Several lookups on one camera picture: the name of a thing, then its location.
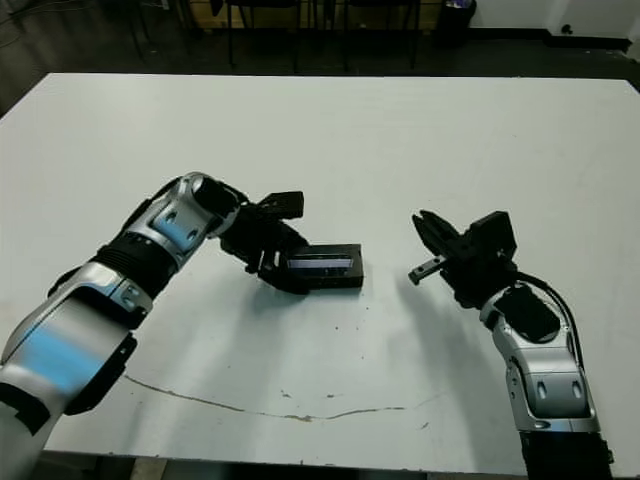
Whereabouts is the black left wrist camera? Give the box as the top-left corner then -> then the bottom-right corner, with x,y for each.
255,190 -> 306,222

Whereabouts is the black printed box lid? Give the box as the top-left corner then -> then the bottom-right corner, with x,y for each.
284,243 -> 365,291

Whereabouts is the black trash bin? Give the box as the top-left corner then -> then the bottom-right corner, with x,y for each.
437,0 -> 479,49

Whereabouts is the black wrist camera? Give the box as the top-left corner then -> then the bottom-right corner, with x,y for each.
467,211 -> 519,259
255,190 -> 306,222

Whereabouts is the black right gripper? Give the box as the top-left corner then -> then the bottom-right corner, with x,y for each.
407,210 -> 521,310

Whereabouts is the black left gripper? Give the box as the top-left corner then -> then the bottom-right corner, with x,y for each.
219,202 -> 311,296

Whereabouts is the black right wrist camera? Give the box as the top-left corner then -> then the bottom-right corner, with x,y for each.
467,211 -> 519,259

